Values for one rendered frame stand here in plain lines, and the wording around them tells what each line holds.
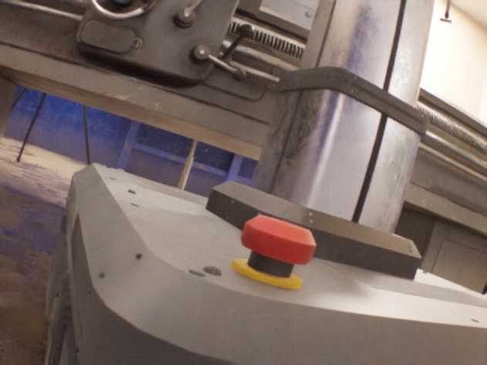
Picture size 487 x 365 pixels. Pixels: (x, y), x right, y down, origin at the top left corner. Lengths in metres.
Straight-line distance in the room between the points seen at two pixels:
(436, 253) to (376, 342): 1.59
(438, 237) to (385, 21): 1.35
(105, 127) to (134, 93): 3.40
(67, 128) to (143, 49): 3.44
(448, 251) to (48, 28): 1.62
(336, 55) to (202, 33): 0.82
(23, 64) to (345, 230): 1.03
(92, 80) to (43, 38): 0.31
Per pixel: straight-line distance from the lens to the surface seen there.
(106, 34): 1.29
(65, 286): 0.49
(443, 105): 1.83
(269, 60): 1.44
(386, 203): 0.53
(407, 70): 0.56
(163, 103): 1.28
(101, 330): 0.22
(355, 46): 0.52
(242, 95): 1.49
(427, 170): 1.80
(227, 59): 1.40
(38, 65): 1.31
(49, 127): 4.72
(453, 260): 1.91
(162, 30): 1.31
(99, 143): 4.67
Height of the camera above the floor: 0.31
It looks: 1 degrees down
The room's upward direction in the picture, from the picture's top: 18 degrees clockwise
